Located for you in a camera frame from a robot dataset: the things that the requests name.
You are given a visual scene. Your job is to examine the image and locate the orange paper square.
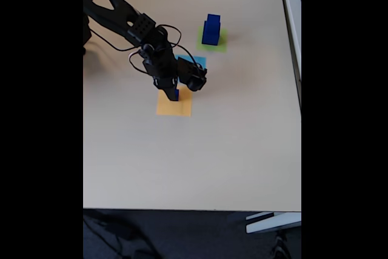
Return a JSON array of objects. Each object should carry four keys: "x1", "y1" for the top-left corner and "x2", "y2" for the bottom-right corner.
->
[{"x1": 155, "y1": 85, "x2": 193, "y2": 118}]

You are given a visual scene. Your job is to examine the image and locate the large blue cube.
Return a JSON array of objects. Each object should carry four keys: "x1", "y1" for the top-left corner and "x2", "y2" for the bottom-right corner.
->
[{"x1": 201, "y1": 21, "x2": 222, "y2": 47}]

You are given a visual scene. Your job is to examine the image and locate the light blue paper square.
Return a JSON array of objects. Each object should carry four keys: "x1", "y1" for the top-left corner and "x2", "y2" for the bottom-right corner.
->
[{"x1": 174, "y1": 54, "x2": 207, "y2": 85}]

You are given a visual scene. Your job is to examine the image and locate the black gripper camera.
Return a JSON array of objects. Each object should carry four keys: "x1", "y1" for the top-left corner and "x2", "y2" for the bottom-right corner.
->
[{"x1": 193, "y1": 64, "x2": 209, "y2": 79}]

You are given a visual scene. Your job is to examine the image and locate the white desk with dark edge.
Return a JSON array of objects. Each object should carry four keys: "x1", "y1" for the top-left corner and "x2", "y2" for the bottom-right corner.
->
[{"x1": 277, "y1": 0, "x2": 302, "y2": 114}]

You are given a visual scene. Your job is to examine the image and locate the green paper square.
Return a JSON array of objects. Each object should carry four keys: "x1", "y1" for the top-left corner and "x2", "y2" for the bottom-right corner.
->
[{"x1": 195, "y1": 27, "x2": 229, "y2": 53}]

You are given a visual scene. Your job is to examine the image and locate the medium blue cube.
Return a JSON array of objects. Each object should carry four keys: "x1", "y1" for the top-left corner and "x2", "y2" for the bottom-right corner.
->
[{"x1": 206, "y1": 13, "x2": 221, "y2": 36}]

